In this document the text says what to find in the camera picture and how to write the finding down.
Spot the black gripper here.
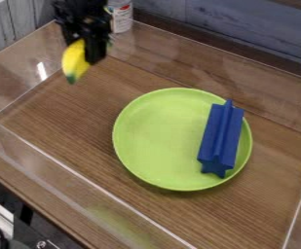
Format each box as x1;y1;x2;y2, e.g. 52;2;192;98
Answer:
52;0;111;64

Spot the green round plate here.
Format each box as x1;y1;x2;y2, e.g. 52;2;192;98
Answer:
112;88;252;192

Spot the blue star-shaped block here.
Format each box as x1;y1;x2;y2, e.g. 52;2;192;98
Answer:
196;100;243;178

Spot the white labelled can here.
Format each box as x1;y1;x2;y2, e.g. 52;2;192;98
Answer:
107;0;132;34

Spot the clear acrylic enclosure wall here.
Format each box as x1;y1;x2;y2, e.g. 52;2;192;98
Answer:
0;114;196;249

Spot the yellow toy banana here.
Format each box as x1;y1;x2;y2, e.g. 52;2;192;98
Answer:
61;39;89;85

